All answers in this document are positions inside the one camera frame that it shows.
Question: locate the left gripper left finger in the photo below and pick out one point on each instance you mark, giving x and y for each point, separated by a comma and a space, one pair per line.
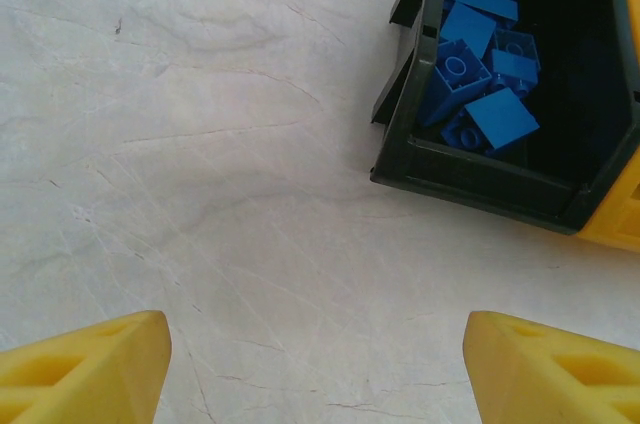
75, 379

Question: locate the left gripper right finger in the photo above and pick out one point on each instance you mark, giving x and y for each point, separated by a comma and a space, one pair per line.
550, 379

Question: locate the yellow plastic bin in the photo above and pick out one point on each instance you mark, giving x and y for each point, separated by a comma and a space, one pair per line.
620, 214

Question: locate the black plastic bin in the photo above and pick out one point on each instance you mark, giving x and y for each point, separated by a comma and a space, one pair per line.
500, 189

